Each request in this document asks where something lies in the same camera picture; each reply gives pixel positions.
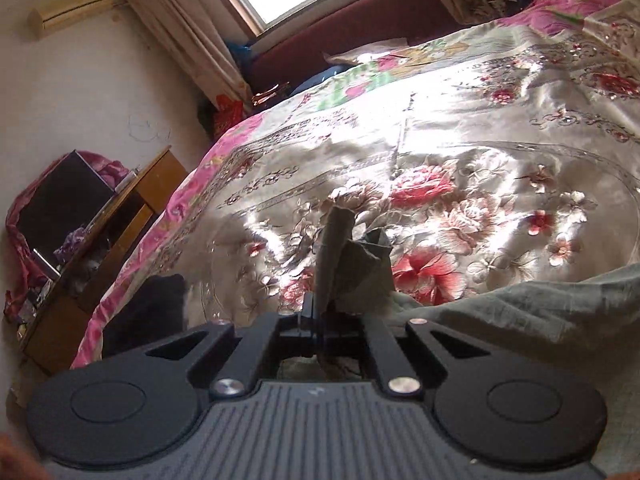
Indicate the shiny brown wrapper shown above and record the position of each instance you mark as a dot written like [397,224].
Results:
[270,94]

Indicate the black folded clothing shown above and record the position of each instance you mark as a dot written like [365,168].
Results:
[145,315]

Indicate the green pants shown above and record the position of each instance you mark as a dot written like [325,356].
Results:
[500,310]

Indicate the wooden cabinet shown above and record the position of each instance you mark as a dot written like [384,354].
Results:
[125,220]

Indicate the black television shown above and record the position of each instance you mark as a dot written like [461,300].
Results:
[65,200]

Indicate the red bag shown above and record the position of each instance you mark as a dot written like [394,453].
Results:
[227,117]

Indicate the wall air conditioner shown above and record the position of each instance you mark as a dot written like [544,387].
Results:
[70,10]

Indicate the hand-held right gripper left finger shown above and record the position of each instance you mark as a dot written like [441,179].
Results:
[306,332]

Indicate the blue plastic bag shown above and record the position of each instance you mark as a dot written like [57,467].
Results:
[242,55]

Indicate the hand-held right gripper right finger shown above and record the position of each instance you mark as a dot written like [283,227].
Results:
[324,335]

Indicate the floral satin bedspread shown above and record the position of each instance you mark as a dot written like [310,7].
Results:
[450,125]

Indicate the pink cloth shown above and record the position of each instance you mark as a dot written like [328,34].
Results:
[20,240]

